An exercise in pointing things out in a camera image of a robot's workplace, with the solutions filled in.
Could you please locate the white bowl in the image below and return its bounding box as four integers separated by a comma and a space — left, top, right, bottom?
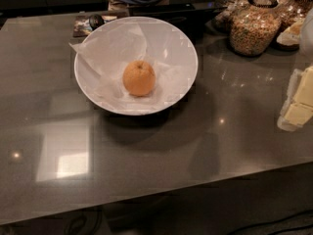
73, 16, 199, 117

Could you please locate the glass jar of cereal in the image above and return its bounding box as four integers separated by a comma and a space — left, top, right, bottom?
229, 0, 281, 57

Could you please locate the glass jar background right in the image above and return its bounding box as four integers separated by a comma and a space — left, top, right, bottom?
279, 0, 313, 29

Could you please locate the white tissue paper sheet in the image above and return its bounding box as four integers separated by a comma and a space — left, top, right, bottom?
68, 21, 196, 113

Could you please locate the black computer mouse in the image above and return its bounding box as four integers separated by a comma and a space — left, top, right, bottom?
89, 14, 105, 29

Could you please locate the bread on dark plate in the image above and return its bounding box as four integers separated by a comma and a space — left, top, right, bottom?
277, 19, 304, 49

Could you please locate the black laptop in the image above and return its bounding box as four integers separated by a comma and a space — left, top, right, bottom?
129, 1, 227, 40

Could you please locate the orange fruit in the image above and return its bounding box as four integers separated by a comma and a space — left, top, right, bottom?
122, 60, 156, 97

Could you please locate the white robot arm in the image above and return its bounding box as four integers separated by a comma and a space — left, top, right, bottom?
277, 9, 313, 131

